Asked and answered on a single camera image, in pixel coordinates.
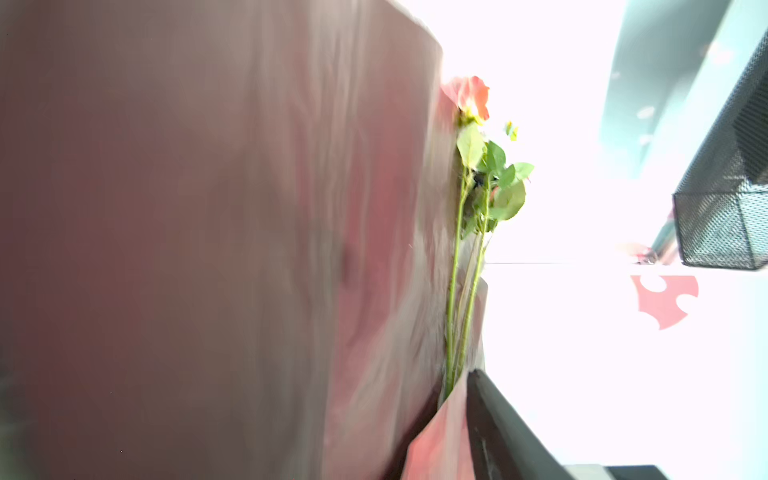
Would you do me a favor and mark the pink orange fake rose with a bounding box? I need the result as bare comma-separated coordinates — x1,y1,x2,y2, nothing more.
441,76,490,399

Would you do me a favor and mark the light blue fake flower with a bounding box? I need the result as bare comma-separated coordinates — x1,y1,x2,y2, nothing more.
456,124,534,374

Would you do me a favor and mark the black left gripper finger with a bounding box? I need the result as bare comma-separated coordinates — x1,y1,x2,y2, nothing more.
466,369,572,480

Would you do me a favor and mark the dark red wrapping paper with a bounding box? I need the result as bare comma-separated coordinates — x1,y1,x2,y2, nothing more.
1,1,457,479

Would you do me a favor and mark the black wire mesh basket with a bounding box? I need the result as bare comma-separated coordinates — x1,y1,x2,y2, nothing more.
673,37,767,271

